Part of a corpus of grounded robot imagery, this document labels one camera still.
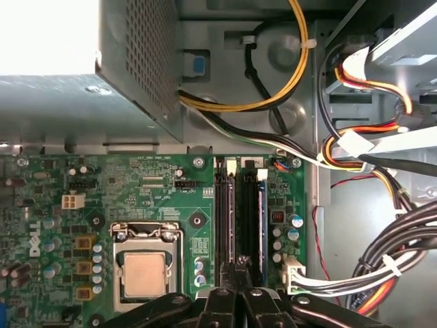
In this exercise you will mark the grey power supply unit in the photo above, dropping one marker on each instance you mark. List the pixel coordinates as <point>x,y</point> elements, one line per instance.
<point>147,51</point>

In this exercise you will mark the black open PC case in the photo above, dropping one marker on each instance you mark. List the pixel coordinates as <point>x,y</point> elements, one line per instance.
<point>290,51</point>

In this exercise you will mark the small blue plastic clip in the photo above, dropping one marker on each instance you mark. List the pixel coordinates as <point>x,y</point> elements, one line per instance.
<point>198,66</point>

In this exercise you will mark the green motherboard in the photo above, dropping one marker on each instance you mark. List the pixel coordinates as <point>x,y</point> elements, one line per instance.
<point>153,191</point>

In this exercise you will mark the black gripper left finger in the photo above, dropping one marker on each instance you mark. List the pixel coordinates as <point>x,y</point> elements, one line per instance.
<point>215,307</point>

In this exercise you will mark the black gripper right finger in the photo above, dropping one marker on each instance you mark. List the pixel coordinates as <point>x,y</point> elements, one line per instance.
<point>259,307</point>

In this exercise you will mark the metal CPU socket cover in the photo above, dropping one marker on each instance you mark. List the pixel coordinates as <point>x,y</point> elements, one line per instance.
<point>147,227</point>

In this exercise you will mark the grey metal drive cage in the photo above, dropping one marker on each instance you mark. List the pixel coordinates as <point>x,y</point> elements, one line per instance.
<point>403,44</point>

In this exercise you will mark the silver CPU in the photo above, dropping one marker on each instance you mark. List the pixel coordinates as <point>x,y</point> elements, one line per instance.
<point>145,275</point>

